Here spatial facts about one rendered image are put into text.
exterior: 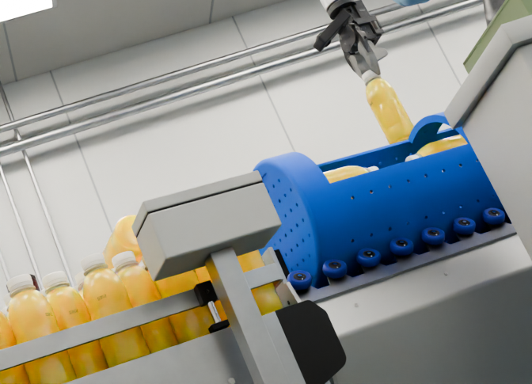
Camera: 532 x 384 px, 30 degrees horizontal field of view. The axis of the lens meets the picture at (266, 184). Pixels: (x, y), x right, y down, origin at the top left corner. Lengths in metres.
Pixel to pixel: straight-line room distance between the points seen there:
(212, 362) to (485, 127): 0.64
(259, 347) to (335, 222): 0.41
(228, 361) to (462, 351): 0.50
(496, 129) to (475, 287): 0.31
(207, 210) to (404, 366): 0.50
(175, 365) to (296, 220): 0.45
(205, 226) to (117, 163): 4.17
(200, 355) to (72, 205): 4.07
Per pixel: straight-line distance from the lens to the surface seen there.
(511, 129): 1.73
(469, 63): 1.89
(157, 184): 5.63
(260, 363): 1.50
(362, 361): 1.77
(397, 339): 1.80
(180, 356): 1.55
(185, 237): 1.50
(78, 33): 5.69
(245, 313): 1.51
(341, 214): 1.84
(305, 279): 1.79
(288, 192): 1.86
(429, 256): 1.91
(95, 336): 1.56
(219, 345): 1.58
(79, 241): 5.52
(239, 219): 1.53
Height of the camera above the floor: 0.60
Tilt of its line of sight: 18 degrees up
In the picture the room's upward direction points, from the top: 24 degrees counter-clockwise
